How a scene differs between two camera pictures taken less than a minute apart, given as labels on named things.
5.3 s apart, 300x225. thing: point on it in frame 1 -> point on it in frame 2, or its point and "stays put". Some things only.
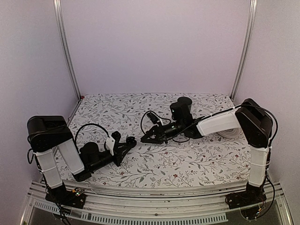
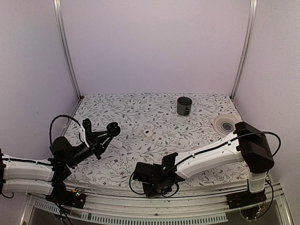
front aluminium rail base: (199, 205) stays put
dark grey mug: (186, 101) stays put
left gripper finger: (130, 144) -> (98, 134)
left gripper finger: (128, 149) -> (99, 156)
